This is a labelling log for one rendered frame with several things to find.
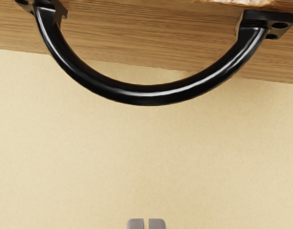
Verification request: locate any wooden drawer with black handle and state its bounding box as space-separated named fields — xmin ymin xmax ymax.
xmin=0 ymin=0 xmax=293 ymax=107

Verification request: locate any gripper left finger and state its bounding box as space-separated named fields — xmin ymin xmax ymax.
xmin=126 ymin=218 xmax=148 ymax=229

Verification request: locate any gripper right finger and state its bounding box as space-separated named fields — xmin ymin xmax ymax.
xmin=149 ymin=218 xmax=166 ymax=229

